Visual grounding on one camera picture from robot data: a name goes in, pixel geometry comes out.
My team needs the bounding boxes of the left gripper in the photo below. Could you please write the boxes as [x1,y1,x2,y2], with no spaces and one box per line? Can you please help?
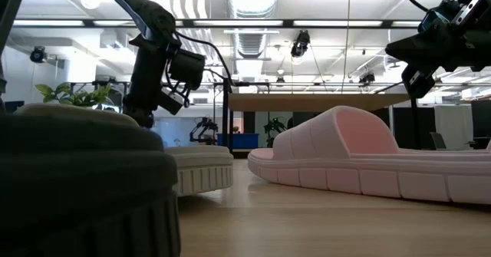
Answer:
[123,26,189,129]

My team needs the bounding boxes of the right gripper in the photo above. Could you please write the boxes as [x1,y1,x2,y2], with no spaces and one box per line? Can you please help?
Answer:
[385,0,491,99]

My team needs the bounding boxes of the grey slide sandal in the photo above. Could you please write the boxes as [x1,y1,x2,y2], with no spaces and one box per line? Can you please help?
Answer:
[13,102,235,197]

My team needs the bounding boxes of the pink slide sandal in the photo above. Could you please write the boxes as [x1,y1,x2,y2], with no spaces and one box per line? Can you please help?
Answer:
[247,105,491,206]

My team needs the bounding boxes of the wooden shelf with black legs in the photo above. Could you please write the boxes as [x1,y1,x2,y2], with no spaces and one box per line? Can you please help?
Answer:
[213,78,421,159]

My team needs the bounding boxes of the white partition panel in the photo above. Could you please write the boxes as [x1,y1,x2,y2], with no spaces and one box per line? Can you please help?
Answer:
[434,104,473,150]

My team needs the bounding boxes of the grey office chair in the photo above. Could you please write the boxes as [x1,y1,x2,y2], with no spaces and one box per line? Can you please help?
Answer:
[429,131,448,150]

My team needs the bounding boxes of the green artificial potted plant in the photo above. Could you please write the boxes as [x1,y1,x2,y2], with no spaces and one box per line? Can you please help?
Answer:
[35,82,115,108]

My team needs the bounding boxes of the blue storage bin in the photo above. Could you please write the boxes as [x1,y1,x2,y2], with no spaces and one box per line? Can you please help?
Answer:
[216,133,260,150]

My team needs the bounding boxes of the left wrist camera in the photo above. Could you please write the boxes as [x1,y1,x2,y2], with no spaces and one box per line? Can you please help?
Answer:
[167,48,206,91]

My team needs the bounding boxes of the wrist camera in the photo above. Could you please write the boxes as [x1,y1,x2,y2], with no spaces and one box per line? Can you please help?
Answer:
[417,8,450,35]
[167,48,206,91]

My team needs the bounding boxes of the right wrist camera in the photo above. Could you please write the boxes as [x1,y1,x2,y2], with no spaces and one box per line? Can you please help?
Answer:
[417,8,450,35]

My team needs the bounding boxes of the black ceiling camera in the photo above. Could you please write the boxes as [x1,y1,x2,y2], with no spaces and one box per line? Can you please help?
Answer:
[29,45,48,64]
[359,71,377,86]

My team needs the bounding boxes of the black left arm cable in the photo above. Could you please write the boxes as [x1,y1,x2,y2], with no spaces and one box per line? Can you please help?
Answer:
[174,30,235,87]

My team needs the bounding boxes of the black overhead camera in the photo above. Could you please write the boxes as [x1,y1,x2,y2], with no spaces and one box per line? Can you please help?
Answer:
[290,29,311,58]

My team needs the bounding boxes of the silver ceiling air duct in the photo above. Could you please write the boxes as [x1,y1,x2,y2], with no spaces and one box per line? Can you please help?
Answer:
[226,0,281,58]

